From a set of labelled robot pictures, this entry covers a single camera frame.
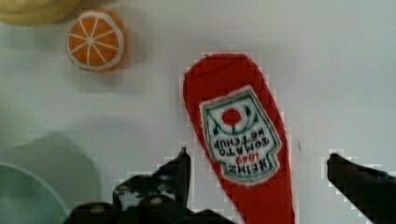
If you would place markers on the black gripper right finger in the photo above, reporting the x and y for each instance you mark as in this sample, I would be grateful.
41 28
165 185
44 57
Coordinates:
371 191

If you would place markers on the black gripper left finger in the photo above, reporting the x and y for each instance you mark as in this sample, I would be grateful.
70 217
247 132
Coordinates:
159 198

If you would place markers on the red plush ketchup bottle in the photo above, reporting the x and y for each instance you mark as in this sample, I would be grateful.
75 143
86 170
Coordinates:
238 125

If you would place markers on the green mug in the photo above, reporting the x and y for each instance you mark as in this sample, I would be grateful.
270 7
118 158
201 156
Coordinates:
26 199

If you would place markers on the toy orange slice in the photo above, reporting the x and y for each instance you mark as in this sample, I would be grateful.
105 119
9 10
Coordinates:
97 41

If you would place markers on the toy peeled banana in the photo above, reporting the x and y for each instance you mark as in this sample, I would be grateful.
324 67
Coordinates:
35 12

